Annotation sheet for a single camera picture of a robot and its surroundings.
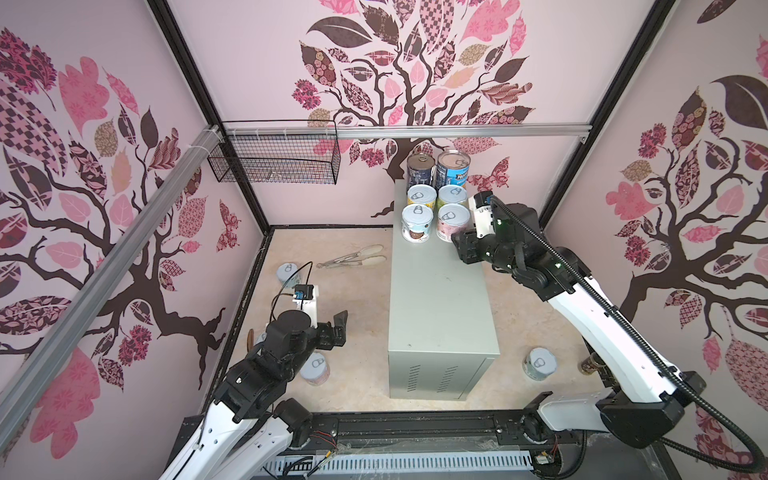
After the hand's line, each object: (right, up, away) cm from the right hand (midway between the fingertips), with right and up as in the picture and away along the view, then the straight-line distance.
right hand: (462, 230), depth 68 cm
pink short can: (-38, -37, +11) cm, 54 cm away
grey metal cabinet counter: (-7, -22, -14) cm, 26 cm away
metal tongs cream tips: (-27, -7, +41) cm, 50 cm away
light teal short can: (-54, -11, +32) cm, 64 cm away
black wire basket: (-54, +28, +26) cm, 67 cm away
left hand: (-32, -21, +1) cm, 38 cm away
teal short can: (+24, -36, +11) cm, 44 cm away
